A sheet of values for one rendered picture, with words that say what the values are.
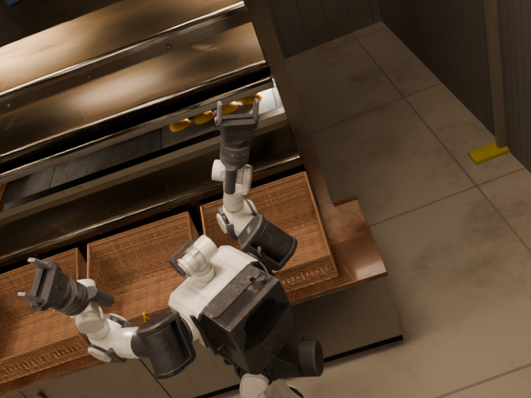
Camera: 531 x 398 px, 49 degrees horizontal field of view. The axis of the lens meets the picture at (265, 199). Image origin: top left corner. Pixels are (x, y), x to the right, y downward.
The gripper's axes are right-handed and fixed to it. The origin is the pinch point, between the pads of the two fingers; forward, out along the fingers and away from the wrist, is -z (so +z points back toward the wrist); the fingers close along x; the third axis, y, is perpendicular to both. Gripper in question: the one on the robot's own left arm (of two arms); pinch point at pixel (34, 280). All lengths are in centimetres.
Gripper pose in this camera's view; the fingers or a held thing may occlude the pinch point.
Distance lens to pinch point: 148.6
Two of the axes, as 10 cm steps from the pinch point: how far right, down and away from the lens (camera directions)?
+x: 1.2, -9.1, 3.9
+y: 9.6, 0.0, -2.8
